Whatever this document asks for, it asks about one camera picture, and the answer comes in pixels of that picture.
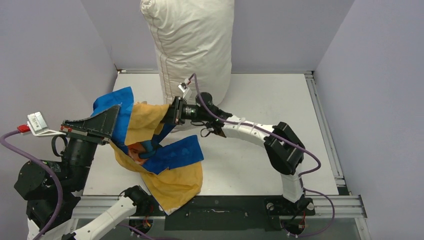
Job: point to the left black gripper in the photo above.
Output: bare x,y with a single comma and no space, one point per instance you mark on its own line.
98,127

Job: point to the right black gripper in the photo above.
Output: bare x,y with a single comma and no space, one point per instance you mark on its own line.
175,113

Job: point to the yellow and blue pillowcase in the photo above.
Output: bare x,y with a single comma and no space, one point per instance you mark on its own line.
173,173

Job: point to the white pillow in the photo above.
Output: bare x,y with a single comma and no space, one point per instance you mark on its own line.
192,37

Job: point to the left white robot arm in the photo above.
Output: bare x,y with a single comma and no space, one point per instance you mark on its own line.
49,187

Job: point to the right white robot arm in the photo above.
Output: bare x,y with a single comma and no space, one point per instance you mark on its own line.
284,149

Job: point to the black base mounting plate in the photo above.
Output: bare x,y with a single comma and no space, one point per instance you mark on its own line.
230,213

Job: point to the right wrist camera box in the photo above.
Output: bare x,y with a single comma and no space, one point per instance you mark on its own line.
185,90

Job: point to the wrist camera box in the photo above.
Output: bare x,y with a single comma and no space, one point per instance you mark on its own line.
39,127
185,90

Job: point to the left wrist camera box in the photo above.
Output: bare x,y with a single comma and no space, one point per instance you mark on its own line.
39,127

